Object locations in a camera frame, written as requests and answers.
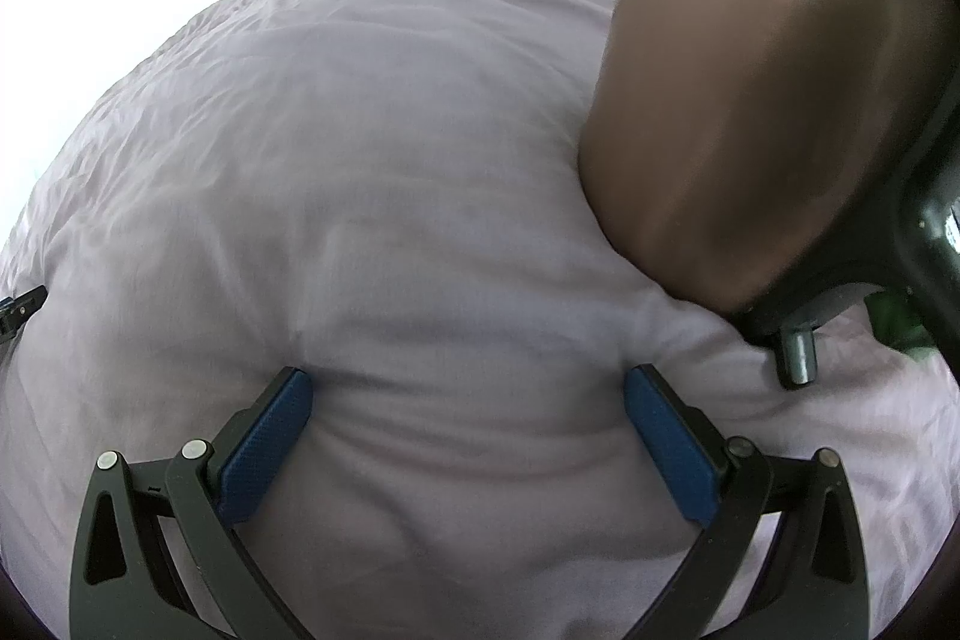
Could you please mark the green tray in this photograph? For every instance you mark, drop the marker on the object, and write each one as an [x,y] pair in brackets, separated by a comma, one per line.
[896,321]

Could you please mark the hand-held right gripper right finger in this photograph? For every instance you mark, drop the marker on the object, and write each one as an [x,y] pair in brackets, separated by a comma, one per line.
[671,452]

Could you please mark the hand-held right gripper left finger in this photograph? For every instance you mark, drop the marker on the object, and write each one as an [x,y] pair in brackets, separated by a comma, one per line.
[262,452]

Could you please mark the brown and black electric kettle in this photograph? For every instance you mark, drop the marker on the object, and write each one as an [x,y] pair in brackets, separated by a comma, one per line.
[750,85]

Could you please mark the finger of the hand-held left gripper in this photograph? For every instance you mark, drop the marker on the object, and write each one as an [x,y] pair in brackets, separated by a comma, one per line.
[19,306]

